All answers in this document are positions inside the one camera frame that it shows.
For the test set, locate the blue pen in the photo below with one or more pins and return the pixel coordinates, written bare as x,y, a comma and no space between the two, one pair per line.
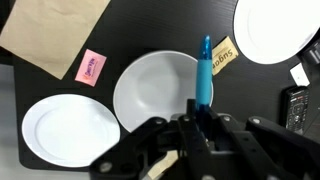
204,76

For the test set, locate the white round plate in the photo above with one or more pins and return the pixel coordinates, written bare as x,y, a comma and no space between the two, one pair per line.
66,130
276,30

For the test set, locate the small white paper packet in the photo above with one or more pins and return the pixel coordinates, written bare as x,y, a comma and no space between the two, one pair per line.
299,74

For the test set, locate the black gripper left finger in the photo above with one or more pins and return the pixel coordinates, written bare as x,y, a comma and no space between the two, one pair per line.
133,146

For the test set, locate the black remote control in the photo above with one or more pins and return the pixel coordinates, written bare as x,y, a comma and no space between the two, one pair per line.
296,110

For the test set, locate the grey white bowl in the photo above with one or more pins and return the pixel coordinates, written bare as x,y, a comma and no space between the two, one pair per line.
153,86

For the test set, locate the brown paper napkin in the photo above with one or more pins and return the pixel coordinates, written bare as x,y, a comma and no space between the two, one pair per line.
163,165
50,30

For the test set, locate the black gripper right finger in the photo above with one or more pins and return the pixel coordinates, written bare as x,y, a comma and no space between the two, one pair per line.
266,146

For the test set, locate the pink sweetener packet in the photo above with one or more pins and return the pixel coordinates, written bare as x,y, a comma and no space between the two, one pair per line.
90,67

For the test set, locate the tan sugar packet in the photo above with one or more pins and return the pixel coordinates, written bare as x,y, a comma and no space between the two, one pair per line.
225,55

